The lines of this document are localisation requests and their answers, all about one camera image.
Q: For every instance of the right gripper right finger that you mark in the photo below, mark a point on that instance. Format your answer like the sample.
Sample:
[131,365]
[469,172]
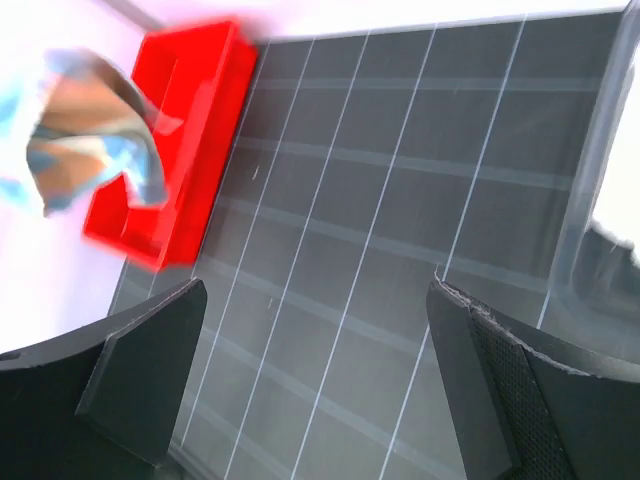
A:
[526,404]

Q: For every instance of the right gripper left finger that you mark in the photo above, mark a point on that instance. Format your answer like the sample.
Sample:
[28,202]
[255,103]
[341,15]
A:
[101,401]

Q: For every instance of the colourful patterned towel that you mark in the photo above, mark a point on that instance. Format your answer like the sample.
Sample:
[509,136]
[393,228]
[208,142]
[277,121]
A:
[71,122]

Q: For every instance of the white towel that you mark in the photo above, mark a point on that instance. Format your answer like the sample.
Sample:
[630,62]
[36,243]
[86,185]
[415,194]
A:
[616,210]

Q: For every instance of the clear plastic container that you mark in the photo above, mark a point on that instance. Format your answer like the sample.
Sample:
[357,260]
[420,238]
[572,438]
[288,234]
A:
[592,298]

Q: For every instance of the black grid mat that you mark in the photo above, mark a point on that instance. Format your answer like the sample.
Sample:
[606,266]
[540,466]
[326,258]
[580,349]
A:
[364,166]

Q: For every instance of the red plastic bin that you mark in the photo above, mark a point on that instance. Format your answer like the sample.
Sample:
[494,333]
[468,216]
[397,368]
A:
[199,73]

